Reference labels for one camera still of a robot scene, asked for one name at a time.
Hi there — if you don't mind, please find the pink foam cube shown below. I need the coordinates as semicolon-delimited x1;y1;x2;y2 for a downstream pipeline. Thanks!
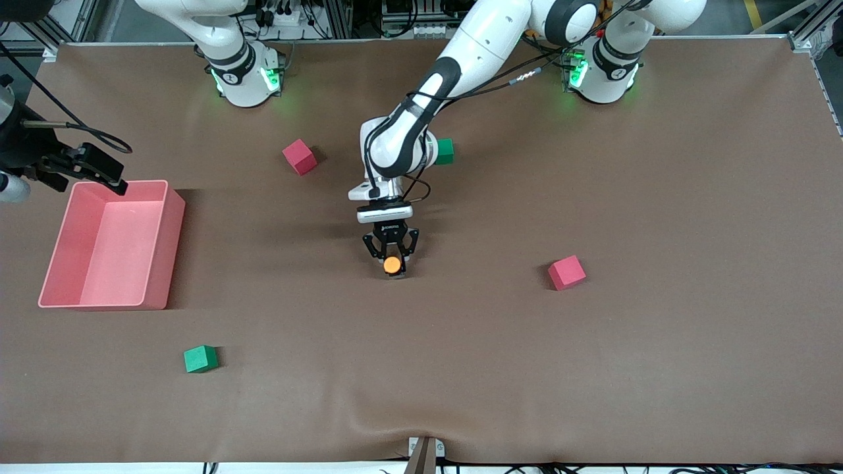
282;138;318;176
547;255;587;291

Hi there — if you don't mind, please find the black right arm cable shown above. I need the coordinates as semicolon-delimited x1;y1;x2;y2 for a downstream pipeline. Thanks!
0;41;134;155

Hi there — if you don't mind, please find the aluminium frame profile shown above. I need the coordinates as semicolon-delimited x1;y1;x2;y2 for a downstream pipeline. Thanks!
787;0;843;136
0;0;99;62

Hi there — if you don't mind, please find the pink plastic bin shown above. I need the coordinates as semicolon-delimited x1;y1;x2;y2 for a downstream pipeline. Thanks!
38;180;186;311

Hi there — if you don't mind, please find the white power strip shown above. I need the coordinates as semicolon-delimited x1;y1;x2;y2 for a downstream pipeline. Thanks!
260;0;312;27

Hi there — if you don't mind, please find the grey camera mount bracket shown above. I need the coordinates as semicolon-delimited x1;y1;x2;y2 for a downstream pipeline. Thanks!
403;436;446;474

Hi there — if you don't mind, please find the brown table mat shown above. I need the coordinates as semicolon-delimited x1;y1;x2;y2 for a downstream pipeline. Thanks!
0;36;843;465

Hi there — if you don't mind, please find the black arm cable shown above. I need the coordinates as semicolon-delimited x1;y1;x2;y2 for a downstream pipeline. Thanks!
364;56;575;199
0;41;134;155

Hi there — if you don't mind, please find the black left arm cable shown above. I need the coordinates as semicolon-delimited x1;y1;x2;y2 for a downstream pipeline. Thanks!
364;56;575;199

